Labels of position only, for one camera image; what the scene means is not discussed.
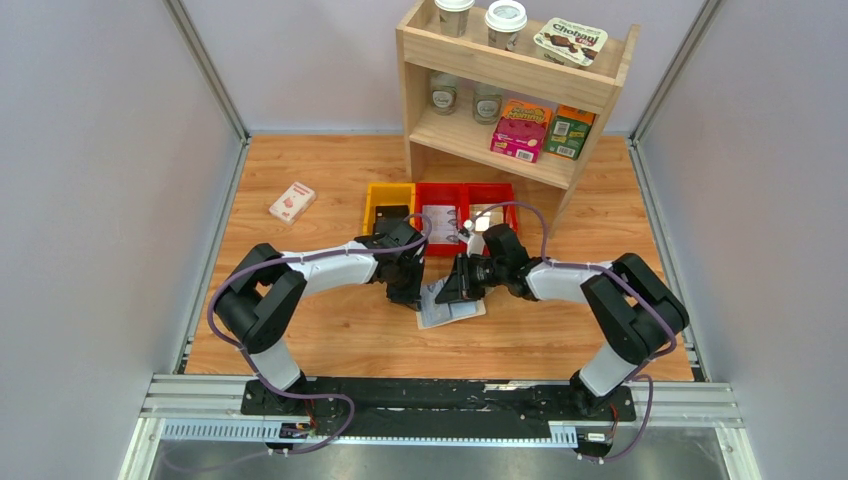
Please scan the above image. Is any right glass jar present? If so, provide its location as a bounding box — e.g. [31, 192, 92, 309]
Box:
[472, 82, 503, 125]

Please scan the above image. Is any gold cards stack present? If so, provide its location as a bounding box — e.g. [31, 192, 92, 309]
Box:
[471, 207, 505, 234]

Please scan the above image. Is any Chobani yogurt cup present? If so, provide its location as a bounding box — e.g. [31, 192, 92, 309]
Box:
[533, 18, 608, 68]

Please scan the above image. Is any wooden shelf unit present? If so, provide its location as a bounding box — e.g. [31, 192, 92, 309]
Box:
[395, 1, 641, 230]

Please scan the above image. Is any paper coffee cup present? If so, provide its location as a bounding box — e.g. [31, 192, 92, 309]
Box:
[484, 0, 528, 51]
[434, 0, 475, 38]

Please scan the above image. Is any right paper coffee cup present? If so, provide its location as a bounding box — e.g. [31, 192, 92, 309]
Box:
[484, 0, 528, 51]

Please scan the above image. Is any left paper coffee cup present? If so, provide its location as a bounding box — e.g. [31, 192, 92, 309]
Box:
[434, 0, 475, 38]

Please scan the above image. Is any red plastic bin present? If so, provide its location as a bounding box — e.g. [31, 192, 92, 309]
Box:
[415, 182, 469, 257]
[460, 183, 519, 232]

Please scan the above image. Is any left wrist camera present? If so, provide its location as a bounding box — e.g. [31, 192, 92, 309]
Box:
[400, 222, 422, 243]

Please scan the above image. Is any beige card holder wallet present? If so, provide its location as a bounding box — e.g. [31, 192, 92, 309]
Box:
[416, 297, 486, 330]

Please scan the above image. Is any white red sponge pack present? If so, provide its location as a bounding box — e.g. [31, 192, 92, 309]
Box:
[269, 182, 317, 225]

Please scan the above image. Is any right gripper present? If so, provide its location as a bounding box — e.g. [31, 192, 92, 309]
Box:
[434, 252, 506, 305]

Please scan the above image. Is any left glass jar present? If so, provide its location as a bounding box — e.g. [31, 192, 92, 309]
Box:
[429, 71, 459, 115]

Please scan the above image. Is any silver vip card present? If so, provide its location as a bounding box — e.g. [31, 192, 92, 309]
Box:
[422, 205, 459, 227]
[429, 224, 460, 245]
[421, 277, 450, 315]

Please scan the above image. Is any pink orange Scrub Mommy box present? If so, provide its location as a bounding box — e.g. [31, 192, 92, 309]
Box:
[489, 99, 553, 163]

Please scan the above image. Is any black cards stack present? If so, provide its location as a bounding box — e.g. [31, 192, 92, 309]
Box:
[372, 205, 410, 234]

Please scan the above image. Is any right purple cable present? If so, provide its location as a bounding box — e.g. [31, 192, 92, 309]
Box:
[463, 201, 680, 464]

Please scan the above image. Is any glass jar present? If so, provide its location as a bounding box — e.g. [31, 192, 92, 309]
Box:
[472, 82, 503, 125]
[429, 71, 459, 115]

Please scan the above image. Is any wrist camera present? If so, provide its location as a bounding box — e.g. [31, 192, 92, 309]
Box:
[458, 219, 486, 256]
[400, 222, 422, 243]

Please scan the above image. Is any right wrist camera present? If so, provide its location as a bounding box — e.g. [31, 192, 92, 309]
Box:
[458, 219, 486, 256]

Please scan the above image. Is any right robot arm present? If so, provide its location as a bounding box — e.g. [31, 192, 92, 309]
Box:
[432, 224, 690, 419]

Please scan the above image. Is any green carton box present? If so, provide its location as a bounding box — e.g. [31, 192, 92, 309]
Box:
[543, 105, 596, 161]

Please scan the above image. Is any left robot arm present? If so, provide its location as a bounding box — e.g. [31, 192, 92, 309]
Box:
[207, 220, 431, 415]

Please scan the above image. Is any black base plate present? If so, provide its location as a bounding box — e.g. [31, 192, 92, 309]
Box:
[240, 377, 636, 439]

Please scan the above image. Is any aluminium frame rail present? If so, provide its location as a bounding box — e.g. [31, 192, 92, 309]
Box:
[120, 374, 760, 479]

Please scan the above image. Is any yellow plastic bin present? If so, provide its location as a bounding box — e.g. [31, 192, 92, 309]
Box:
[362, 182, 416, 235]

